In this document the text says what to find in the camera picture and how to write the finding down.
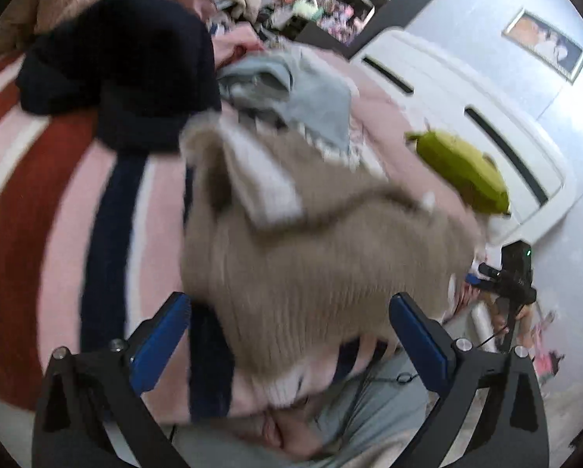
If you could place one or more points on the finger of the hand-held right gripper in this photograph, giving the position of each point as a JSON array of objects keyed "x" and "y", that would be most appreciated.
[{"x": 486, "y": 272}]

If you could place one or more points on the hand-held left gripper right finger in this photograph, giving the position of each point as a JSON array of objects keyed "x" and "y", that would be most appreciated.
[{"x": 420, "y": 346}]

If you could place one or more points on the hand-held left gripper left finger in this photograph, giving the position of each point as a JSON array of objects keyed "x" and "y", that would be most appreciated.
[{"x": 162, "y": 341}]

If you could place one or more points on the beige knit sweater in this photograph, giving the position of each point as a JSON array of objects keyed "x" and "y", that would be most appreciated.
[{"x": 320, "y": 278}]

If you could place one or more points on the green plush toy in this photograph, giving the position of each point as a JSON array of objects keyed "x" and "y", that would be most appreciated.
[{"x": 457, "y": 165}]

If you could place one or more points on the pink red striped blanket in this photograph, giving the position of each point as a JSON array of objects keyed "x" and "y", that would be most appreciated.
[{"x": 52, "y": 204}]

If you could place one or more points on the white headboard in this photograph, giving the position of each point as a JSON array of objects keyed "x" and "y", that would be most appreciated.
[{"x": 467, "y": 87}]

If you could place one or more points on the grey-blue garment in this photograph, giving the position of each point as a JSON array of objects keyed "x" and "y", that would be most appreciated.
[{"x": 315, "y": 97}]

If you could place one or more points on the dark navy garment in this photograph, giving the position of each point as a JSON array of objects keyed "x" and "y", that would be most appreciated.
[{"x": 125, "y": 58}]

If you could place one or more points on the black cluttered shelf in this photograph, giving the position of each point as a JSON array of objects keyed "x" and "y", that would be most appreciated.
[{"x": 350, "y": 0}]

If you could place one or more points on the framed wall picture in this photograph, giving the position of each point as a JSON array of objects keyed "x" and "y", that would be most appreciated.
[{"x": 545, "y": 44}]

